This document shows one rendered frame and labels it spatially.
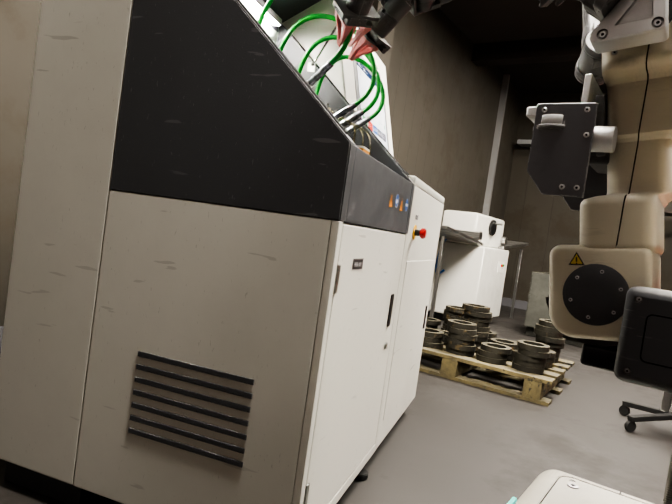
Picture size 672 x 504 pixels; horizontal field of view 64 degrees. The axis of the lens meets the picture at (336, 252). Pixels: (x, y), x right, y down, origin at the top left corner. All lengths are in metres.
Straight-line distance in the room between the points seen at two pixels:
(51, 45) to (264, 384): 0.98
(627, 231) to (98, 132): 1.15
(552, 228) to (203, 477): 7.41
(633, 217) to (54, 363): 1.30
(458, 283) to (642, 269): 4.60
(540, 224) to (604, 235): 7.36
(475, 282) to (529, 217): 3.09
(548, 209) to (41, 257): 7.48
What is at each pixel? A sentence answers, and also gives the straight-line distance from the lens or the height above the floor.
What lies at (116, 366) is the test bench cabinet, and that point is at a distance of 1.39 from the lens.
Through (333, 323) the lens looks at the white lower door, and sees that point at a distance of 1.16.
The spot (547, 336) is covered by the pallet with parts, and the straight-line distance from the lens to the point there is 3.68.
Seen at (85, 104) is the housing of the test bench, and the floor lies 0.98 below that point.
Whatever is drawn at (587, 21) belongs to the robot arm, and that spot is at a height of 1.33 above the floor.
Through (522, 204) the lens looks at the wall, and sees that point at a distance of 8.47.
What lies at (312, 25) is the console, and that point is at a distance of 2.02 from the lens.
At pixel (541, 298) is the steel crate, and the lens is 5.59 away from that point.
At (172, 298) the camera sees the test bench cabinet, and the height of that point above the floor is 0.57.
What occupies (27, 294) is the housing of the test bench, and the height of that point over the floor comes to 0.50.
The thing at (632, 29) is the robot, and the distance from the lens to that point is 0.95.
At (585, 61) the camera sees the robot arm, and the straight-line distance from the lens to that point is 1.39.
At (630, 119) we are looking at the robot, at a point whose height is 1.03.
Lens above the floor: 0.77
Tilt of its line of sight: 2 degrees down
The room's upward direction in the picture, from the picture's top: 8 degrees clockwise
